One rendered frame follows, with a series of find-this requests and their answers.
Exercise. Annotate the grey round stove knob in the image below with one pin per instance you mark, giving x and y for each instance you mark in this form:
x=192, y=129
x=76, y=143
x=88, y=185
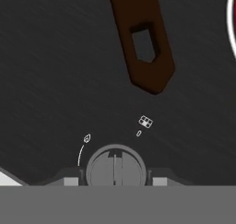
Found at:
x=104, y=169

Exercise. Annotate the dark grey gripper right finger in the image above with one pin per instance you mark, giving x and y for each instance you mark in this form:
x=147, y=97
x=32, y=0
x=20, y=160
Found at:
x=159, y=181

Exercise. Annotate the black stove hob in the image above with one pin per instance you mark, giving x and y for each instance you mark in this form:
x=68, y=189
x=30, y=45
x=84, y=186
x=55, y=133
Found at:
x=55, y=64

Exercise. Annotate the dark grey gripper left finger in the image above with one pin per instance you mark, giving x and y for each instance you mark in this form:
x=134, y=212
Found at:
x=71, y=181

